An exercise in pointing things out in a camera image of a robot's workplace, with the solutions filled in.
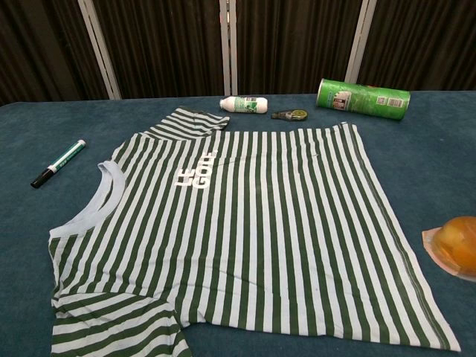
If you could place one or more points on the green white striped shirt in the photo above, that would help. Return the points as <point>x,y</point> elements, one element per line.
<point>260,223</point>

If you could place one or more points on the small white bottle green label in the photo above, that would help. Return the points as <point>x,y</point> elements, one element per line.
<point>245,104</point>

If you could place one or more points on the correction tape dispenser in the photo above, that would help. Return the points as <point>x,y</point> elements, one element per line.
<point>294,115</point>

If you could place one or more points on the dark brown pleated curtain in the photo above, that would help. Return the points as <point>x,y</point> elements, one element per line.
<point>294,41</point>
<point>427,41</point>
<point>163,44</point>
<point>37,48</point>

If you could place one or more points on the green chips can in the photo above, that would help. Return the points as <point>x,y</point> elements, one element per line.
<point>364,99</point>

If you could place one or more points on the green white marker pen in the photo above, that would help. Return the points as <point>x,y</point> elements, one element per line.
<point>63,161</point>

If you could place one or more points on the white partition post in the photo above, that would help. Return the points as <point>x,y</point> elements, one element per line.
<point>361,37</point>
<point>98,48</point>
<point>227,44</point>

